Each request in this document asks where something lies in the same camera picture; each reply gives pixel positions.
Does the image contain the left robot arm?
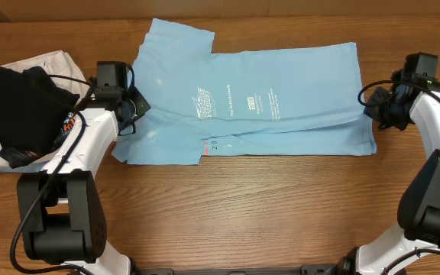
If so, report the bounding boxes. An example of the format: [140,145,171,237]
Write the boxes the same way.
[10,86,150,274]

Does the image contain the light blue t-shirt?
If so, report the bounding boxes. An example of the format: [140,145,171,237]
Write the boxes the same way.
[112,19,377,165]

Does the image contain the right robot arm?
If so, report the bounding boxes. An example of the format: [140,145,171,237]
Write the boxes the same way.
[329,81,440,274]

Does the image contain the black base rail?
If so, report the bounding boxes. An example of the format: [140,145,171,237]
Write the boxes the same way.
[131,264,338,275]

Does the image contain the beige folded garment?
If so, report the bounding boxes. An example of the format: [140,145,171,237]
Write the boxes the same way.
[0,50,88,172]

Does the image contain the light blue bottom garment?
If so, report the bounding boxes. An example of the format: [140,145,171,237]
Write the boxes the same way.
[0,156,49,173]

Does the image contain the black folded garment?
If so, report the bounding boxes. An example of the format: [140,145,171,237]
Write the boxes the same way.
[0,66,79,168]

